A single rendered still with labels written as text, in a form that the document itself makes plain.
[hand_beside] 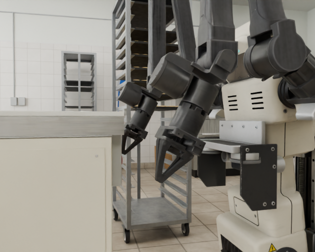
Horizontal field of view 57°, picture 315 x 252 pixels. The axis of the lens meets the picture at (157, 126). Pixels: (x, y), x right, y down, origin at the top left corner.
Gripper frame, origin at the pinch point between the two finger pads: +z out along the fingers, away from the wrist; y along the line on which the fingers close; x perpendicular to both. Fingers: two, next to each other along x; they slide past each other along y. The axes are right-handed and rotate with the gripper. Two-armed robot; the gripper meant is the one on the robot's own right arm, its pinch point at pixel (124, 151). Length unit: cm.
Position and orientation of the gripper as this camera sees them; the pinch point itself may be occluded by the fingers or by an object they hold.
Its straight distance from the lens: 97.0
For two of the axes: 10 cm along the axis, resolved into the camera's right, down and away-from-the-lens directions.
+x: 8.5, 4.5, 2.6
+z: -4.4, 8.9, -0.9
